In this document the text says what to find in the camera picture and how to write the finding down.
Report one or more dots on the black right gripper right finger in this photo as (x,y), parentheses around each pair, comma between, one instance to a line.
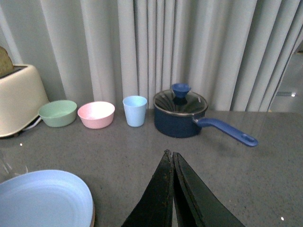
(195,204)

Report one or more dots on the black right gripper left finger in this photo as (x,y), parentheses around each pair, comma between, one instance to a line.
(155,207)

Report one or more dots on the light blue plate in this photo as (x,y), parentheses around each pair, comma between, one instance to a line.
(46,198)

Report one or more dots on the dark blue saucepan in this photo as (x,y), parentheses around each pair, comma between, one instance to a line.
(186,126)

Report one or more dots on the light blue cup right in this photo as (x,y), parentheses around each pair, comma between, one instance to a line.
(135,110)

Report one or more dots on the glass pot lid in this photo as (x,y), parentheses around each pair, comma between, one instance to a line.
(180,101)

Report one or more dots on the pink bowl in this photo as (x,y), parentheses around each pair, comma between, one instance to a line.
(96,115)

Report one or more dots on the green bowl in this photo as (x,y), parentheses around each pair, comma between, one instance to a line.
(58,113)

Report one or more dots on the grey curtain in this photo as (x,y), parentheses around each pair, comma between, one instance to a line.
(232,52)

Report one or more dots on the cream two-slot toaster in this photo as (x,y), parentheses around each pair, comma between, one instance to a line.
(22,94)

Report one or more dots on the brown bread slice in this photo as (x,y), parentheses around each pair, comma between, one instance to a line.
(6,65)

